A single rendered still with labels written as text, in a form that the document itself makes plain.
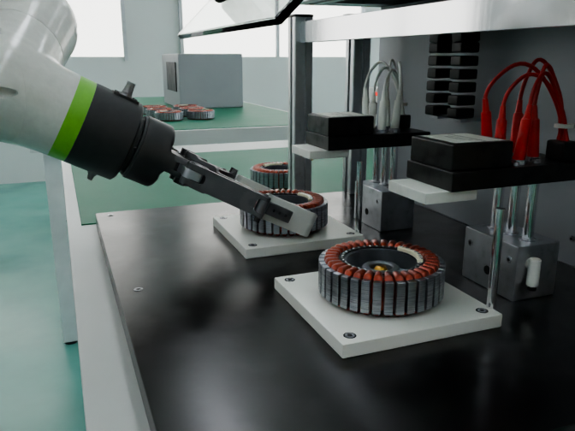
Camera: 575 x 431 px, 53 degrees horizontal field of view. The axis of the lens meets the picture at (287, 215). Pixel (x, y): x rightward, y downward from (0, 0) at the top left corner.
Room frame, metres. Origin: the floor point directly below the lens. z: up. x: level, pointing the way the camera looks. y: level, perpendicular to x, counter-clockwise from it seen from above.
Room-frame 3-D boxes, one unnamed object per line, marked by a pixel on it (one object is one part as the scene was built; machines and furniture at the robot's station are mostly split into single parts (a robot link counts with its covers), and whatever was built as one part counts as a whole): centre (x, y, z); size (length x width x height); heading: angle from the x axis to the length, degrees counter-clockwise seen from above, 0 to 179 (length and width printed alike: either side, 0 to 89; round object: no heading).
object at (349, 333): (0.49, -0.08, 0.78); 0.15 x 0.15 x 0.01; 21
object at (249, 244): (0.72, 0.00, 0.78); 0.15 x 0.15 x 0.01; 21
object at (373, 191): (0.77, -0.13, 0.80); 0.08 x 0.05 x 0.06; 21
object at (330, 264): (0.49, -0.08, 0.80); 0.11 x 0.11 x 0.04
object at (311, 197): (0.72, 0.00, 0.80); 0.11 x 0.11 x 0.04
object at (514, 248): (0.54, -0.22, 0.80); 0.08 x 0.05 x 0.06; 21
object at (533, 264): (0.50, -0.23, 0.80); 0.01 x 0.01 x 0.03; 21
